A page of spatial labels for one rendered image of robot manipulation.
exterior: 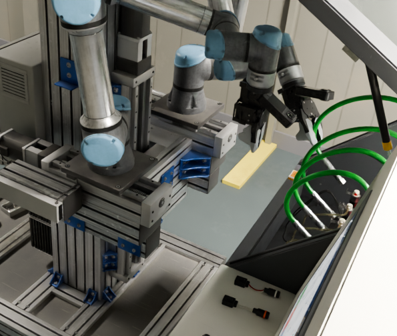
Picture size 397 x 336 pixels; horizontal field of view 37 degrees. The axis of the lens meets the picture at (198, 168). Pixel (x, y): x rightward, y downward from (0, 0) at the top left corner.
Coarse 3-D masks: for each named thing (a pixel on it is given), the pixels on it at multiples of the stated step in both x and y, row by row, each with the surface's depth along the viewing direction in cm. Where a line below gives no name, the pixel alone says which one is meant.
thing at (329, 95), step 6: (300, 90) 175; (306, 90) 173; (312, 90) 172; (318, 90) 171; (324, 90) 170; (330, 90) 171; (306, 96) 174; (312, 96) 172; (318, 96) 171; (324, 96) 169; (330, 96) 170
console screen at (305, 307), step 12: (348, 228) 111; (336, 240) 123; (348, 240) 101; (336, 252) 105; (324, 264) 115; (336, 264) 96; (312, 276) 129; (324, 276) 100; (312, 288) 109; (324, 288) 91; (300, 300) 121; (312, 300) 96; (300, 312) 104; (312, 312) 87; (288, 324) 114; (300, 324) 92
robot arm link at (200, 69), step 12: (180, 48) 214; (192, 48) 214; (204, 48) 213; (180, 60) 210; (192, 60) 209; (204, 60) 212; (180, 72) 213; (192, 72) 211; (204, 72) 213; (180, 84) 215; (192, 84) 214
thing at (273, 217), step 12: (288, 180) 205; (300, 192) 217; (276, 204) 192; (264, 216) 186; (276, 216) 188; (252, 228) 181; (264, 228) 181; (276, 228) 197; (252, 240) 176; (264, 240) 186; (240, 252) 171; (252, 252) 175
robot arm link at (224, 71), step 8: (208, 0) 186; (216, 0) 184; (224, 0) 184; (216, 8) 184; (224, 8) 183; (232, 8) 185; (216, 64) 183; (224, 64) 180; (232, 64) 180; (240, 64) 181; (216, 72) 183; (224, 72) 180; (232, 72) 181; (240, 72) 182; (224, 80) 183; (232, 80) 184
